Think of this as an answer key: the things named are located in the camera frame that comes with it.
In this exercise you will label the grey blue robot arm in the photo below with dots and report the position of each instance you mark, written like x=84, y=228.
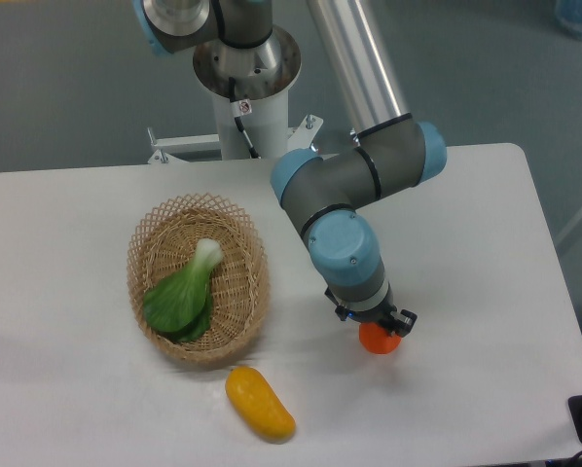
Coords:
x=322, y=197

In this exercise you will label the green bok choy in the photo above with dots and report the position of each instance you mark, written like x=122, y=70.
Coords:
x=179, y=306

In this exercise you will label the woven wicker basket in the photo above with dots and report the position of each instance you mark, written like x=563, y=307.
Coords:
x=165, y=240

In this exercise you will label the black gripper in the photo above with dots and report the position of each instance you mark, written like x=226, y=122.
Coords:
x=396, y=322

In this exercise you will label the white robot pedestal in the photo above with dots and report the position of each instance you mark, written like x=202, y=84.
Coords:
x=249, y=90

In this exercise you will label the yellow mango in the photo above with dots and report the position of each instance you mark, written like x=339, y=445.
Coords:
x=258, y=405

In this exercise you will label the orange fruit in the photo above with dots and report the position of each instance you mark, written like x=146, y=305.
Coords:
x=376, y=339

